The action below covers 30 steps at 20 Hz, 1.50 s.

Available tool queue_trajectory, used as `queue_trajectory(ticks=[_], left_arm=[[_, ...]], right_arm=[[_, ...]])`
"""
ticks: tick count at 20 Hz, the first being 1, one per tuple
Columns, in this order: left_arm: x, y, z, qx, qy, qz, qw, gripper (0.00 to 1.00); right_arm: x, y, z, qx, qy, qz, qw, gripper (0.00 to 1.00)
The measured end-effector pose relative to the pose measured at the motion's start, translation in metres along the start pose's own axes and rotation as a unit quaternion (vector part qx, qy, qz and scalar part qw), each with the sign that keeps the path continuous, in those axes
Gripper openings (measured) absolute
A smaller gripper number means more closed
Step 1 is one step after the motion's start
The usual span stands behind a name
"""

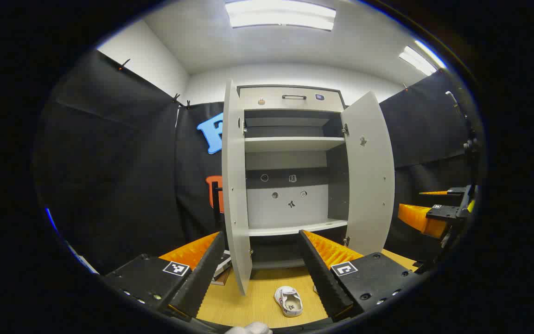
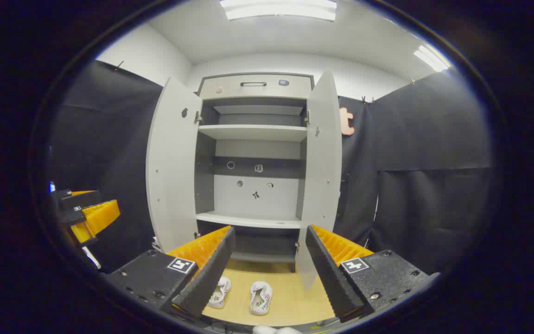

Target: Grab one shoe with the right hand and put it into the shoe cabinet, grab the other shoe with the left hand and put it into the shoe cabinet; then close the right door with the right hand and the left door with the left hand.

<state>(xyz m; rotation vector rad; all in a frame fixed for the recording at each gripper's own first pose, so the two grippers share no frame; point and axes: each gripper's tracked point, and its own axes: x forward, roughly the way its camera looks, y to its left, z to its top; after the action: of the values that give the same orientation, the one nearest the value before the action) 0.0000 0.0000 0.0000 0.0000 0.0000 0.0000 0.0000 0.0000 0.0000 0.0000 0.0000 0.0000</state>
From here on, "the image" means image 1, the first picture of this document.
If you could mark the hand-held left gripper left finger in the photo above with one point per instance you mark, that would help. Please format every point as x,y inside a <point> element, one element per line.
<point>200,278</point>

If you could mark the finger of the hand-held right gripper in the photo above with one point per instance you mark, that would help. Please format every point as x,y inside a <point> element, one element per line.
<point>456,190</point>
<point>443,212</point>

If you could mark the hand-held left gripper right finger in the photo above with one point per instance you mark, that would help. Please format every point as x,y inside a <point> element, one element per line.
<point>322,278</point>

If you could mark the grey shoe cabinet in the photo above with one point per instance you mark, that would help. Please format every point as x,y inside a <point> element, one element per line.
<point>313,204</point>

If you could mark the grey cabinet door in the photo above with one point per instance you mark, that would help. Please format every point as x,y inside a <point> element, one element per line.
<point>235,185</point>
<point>369,185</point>

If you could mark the grey cabinet drawer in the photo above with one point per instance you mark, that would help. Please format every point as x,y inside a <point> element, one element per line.
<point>295,105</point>

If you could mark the white flat panel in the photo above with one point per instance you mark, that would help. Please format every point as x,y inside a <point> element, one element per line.
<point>87,266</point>

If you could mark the small ceiling light panel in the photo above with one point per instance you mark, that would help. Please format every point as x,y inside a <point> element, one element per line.
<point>417,60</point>

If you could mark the black backdrop cloth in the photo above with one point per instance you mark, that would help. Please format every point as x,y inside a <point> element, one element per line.
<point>109,162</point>

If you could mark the large ceiling light panel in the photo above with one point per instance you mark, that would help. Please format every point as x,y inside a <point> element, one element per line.
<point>281,14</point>

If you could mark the black camera stand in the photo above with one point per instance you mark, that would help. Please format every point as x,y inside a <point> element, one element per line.
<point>470,144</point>

